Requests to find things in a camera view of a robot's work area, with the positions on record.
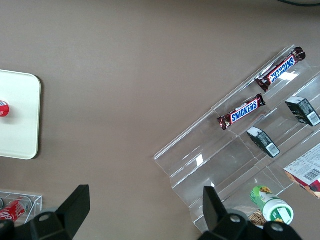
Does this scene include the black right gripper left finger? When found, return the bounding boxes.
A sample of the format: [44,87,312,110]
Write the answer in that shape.
[14,184,91,240]

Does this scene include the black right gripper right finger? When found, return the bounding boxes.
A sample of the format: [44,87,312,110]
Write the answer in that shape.
[197,186,263,240]

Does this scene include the wicker basket with foil packs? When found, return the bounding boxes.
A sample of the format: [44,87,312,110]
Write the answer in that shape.
[239,206,267,230]

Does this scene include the beige plastic tray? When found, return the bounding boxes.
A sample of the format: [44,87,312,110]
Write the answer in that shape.
[0,69,42,160]

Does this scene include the clear acrylic bottle rack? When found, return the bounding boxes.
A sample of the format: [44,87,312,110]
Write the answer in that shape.
[0,191,43,224]

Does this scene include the clear acrylic stepped display stand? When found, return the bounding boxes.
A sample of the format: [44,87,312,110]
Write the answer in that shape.
[153,44,320,232]

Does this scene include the green bottle white cap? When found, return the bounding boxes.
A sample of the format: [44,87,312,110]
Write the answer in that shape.
[249,185,295,225]

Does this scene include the red Coca-Cola can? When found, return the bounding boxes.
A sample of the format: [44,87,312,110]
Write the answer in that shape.
[0,196,32,223]

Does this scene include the small black carton box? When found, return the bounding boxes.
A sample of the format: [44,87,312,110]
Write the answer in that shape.
[284,96,320,128]
[246,126,281,158]

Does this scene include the white red snack box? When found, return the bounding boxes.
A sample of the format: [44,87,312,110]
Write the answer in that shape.
[283,143,320,200]

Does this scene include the brown Snickers bar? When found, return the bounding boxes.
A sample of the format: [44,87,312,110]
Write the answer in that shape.
[254,46,307,93]
[216,93,266,132]

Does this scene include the red white yogurt cup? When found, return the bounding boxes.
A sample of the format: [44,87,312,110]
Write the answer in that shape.
[0,99,11,118]

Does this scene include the black cable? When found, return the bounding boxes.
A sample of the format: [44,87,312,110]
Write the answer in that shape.
[274,0,320,7]

